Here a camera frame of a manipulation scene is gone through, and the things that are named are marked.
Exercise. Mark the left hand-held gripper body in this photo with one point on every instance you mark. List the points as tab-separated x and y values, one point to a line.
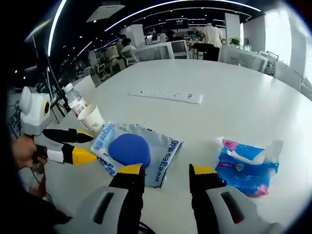
34	114

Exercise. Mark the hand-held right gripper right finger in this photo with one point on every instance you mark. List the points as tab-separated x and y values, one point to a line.
207	200

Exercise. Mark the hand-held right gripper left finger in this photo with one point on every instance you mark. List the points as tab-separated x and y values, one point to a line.
126	200

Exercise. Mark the white paper cup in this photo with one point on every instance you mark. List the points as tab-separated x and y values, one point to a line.
93	119

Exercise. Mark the clear plastic water bottle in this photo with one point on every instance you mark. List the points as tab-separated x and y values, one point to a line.
75	100

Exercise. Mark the blue tissue pack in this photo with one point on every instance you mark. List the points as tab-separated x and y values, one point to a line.
246	170

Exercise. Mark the silver packet with blue puff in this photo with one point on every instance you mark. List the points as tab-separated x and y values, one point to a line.
131	148

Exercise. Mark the person's left hand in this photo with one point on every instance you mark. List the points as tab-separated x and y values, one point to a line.
24	152

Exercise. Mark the person's dark clothing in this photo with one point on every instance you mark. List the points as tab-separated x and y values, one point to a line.
41	214

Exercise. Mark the white table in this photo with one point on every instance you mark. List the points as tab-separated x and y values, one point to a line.
231	117

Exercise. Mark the ceiling light strip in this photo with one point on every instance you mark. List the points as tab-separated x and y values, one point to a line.
170	6
57	24

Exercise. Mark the white power strip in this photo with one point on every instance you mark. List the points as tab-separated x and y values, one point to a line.
168	95

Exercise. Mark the ceiling air vent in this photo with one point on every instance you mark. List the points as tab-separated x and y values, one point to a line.
104	13

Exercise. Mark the white desk partition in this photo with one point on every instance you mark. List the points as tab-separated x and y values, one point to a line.
158	51

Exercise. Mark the grey office chair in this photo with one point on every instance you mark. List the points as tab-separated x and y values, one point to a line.
271	61

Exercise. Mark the green potted plant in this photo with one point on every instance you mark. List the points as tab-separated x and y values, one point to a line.
235	42

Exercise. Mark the window with white blinds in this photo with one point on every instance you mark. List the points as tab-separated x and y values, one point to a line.
278	36

